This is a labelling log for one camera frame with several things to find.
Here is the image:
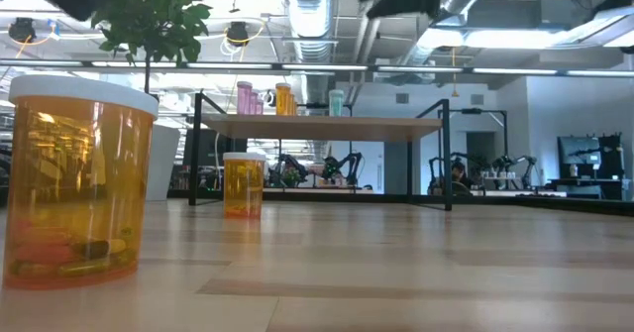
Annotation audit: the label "green medicine bottle white cap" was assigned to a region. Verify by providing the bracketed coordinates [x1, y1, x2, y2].
[328, 88, 345, 117]

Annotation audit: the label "large orange medicine bottle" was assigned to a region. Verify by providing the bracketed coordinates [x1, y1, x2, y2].
[2, 73, 159, 291]
[222, 152, 267, 219]

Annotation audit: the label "background wooden table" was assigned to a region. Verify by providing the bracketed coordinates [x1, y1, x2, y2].
[262, 186, 375, 195]

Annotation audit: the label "black ceiling-mounted camera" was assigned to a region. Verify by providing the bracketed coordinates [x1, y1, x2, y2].
[226, 21, 251, 46]
[8, 17, 37, 44]

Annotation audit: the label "person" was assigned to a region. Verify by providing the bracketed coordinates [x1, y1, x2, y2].
[449, 157, 472, 189]

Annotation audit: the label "black background monitor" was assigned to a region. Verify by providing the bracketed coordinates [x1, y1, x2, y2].
[557, 136, 603, 167]

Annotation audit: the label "black and yellow capsule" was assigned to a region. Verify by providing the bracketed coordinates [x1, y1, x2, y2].
[71, 238, 128, 260]

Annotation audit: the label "green leafy artificial plant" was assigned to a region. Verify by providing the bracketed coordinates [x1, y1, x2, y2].
[91, 0, 214, 95]

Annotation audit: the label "wooden shelf black metal legs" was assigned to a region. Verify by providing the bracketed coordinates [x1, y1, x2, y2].
[187, 91, 453, 212]

